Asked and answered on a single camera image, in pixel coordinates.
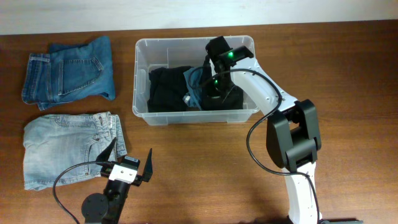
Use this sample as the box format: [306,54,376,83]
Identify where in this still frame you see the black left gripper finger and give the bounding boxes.
[142,148,153,182]
[96,138,117,162]

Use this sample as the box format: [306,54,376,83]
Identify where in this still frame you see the black garment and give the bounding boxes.
[200,55,243,111]
[147,66,192,113]

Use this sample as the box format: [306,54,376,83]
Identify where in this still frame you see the blue shirt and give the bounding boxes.
[183,67,203,110]

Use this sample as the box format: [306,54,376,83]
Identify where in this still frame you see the clear plastic storage bin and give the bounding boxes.
[132,37,259,126]

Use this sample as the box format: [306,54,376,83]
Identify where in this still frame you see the light blue jeans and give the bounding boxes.
[23,112,127,190]

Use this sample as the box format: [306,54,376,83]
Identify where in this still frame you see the dark blue jeans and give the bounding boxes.
[21,36,116,111]

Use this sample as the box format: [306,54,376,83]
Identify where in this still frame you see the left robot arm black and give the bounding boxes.
[81,138,153,223]

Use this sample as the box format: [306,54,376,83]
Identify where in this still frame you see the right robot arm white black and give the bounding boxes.
[205,36,322,223]

